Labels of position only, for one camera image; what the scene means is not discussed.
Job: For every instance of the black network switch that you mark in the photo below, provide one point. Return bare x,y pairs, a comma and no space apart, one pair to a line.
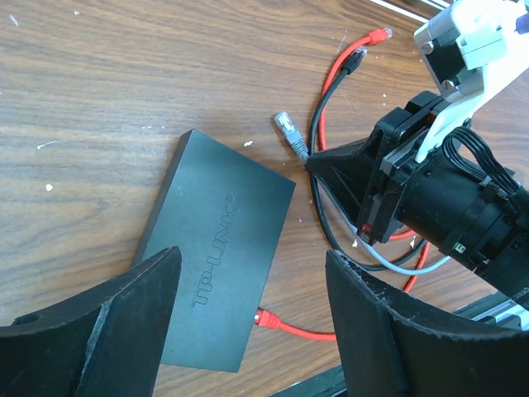
225,212

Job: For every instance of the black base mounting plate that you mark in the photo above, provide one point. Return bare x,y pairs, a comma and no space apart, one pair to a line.
478,350

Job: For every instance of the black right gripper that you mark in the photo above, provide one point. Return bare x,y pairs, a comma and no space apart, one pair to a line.
368,178

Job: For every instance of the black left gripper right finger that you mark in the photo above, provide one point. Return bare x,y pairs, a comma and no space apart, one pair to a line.
392,344

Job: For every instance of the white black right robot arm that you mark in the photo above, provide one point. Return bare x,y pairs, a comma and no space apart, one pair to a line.
458,198

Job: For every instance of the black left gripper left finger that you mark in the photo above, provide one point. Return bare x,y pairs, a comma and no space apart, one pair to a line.
105,341

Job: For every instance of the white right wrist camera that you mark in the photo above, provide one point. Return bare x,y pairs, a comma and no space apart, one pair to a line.
473,50

